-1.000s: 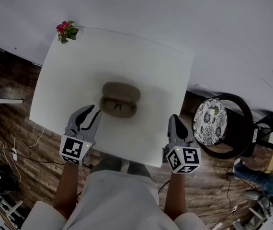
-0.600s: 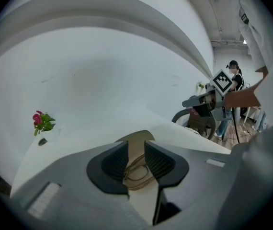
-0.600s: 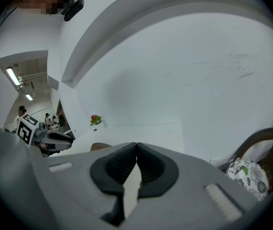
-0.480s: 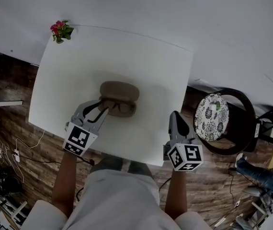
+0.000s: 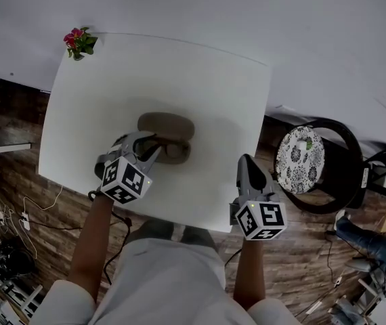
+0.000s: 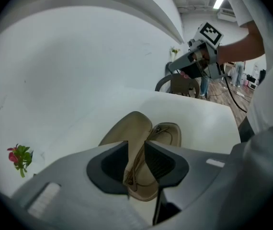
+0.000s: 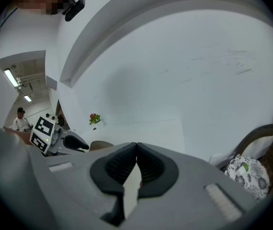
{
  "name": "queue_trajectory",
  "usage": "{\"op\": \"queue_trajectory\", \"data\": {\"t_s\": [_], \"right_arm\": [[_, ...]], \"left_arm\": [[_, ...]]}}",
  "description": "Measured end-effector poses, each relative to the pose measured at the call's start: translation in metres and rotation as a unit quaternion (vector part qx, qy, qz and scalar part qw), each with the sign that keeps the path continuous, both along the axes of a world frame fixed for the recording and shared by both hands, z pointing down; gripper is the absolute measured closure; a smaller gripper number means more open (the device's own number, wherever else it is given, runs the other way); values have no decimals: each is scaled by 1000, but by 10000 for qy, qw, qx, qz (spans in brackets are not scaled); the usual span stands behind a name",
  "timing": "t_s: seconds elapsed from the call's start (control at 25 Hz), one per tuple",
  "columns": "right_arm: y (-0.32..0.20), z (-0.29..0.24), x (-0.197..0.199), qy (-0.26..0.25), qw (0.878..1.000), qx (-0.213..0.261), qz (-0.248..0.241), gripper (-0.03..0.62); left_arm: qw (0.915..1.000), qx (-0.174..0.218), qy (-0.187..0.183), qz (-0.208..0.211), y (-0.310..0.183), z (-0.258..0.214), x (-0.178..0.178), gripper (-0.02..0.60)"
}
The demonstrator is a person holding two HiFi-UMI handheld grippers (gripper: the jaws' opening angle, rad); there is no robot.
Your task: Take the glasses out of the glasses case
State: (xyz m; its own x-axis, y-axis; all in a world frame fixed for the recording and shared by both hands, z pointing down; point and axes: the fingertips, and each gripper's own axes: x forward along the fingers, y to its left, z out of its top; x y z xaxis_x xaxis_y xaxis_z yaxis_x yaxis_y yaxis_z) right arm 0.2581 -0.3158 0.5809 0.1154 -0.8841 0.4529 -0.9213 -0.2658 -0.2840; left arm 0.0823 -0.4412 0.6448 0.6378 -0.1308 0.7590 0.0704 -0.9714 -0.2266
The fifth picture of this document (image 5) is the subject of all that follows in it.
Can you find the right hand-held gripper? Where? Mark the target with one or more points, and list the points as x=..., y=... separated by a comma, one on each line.
x=262, y=218

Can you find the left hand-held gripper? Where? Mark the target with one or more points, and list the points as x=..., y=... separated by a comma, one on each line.
x=125, y=181

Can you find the eyeglasses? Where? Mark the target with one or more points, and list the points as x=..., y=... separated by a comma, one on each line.
x=167, y=149

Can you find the brown glasses case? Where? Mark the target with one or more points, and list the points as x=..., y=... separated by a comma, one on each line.
x=166, y=124

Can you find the person's right forearm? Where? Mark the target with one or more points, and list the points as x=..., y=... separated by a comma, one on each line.
x=250, y=273

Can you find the person's left forearm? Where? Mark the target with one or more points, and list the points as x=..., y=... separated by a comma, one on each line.
x=89, y=245

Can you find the floral round cushion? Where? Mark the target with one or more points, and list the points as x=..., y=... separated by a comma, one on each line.
x=299, y=161

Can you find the white square table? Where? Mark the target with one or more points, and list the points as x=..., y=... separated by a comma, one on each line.
x=111, y=90

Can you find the person's right trouser leg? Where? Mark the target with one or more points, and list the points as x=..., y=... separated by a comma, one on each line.
x=198, y=237

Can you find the person's trouser leg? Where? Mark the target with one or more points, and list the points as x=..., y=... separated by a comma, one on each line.
x=152, y=230
x=198, y=237

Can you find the person's left trouser leg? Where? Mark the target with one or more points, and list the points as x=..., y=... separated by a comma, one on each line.
x=152, y=230

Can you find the dark round wicker chair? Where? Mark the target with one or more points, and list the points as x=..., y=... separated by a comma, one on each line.
x=348, y=154

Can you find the white paper tag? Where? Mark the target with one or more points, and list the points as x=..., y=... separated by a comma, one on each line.
x=365, y=178

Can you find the small red flower plant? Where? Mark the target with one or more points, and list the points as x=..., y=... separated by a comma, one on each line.
x=78, y=41

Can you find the person's white shirt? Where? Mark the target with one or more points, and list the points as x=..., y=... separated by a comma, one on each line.
x=166, y=283

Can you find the white power adapter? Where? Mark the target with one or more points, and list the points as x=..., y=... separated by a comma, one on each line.
x=25, y=220

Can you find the white metal rack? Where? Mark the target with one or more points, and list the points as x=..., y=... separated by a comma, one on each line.
x=13, y=293

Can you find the dark desk with white frame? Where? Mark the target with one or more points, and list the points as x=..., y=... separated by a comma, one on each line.
x=3, y=149

